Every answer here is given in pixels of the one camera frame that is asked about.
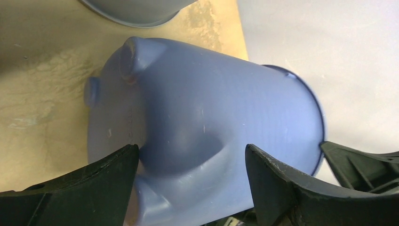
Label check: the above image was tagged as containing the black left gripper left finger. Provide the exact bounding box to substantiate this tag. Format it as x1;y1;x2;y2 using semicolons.
0;145;139;226

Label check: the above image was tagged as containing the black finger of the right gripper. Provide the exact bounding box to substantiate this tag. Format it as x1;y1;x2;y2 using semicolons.
320;141;399;194

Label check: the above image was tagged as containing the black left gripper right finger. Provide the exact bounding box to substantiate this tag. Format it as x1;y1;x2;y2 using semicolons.
245;144;399;226

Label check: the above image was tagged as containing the blue plastic bucket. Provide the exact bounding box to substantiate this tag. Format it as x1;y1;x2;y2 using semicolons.
84;37;326;226

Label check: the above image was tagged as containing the white grey cylindrical bin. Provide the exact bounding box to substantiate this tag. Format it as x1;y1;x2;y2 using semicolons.
80;0;196;28

